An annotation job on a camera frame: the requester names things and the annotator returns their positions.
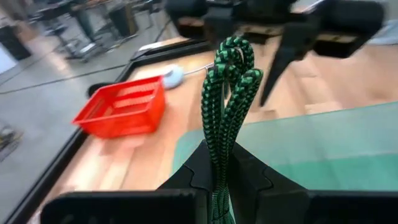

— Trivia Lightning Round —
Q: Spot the black metal table frame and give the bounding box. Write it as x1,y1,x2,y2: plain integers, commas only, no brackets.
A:
0,39,215,224

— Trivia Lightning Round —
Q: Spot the white switch cable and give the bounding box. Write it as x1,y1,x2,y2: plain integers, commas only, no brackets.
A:
183,63,215,76

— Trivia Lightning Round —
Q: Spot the red plastic basket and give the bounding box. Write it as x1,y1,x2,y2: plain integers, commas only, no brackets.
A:
72,75,166,139

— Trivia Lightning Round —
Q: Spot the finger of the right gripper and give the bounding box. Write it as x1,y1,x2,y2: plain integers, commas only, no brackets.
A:
259,21,315,107

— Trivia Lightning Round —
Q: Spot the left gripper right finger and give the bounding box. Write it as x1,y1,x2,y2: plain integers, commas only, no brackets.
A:
229,142,398,224

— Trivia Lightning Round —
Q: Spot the white round puck switch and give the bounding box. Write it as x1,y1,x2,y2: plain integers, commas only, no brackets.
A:
162,63,185,90

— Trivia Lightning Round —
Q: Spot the teal translucent plastic bin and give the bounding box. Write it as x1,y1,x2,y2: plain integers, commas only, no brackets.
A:
172,101,398,191

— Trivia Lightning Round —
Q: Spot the green black braided cable bundle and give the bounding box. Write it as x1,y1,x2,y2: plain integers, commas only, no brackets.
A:
200,35,264,224

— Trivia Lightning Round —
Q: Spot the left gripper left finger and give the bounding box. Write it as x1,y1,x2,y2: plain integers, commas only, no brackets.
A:
40,141,213,224

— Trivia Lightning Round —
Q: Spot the black background desk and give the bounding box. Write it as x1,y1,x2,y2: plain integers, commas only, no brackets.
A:
35,0,108,60

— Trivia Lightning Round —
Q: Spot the black trash bin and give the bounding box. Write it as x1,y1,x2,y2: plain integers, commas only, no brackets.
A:
108,2,140,39

